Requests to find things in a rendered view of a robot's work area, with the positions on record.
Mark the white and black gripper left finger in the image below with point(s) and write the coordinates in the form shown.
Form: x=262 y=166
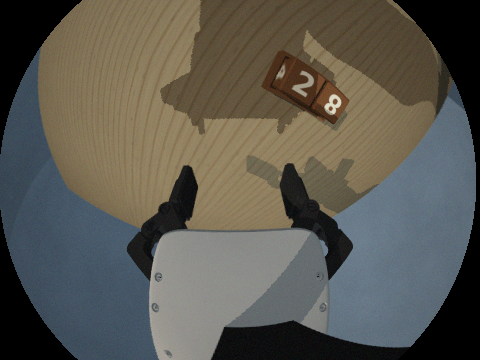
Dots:
x=171 y=215

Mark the brown number cube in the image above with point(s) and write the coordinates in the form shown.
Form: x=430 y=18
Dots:
x=298 y=80
x=330 y=102

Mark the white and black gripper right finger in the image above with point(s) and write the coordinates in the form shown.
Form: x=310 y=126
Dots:
x=297 y=203

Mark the brown wooden tray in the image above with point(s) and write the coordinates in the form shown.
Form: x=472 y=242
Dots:
x=281 y=55

